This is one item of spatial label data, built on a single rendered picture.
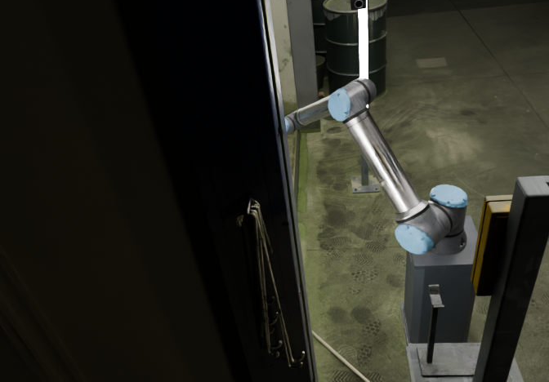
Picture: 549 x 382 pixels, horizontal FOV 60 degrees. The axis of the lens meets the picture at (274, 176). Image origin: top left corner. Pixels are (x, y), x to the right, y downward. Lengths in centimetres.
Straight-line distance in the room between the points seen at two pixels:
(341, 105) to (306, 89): 218
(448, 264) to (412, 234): 29
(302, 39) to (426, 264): 228
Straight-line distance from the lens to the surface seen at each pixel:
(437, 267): 219
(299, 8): 383
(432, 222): 200
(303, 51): 394
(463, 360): 173
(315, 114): 232
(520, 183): 99
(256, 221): 96
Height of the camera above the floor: 222
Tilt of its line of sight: 36 degrees down
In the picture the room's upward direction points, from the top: 9 degrees counter-clockwise
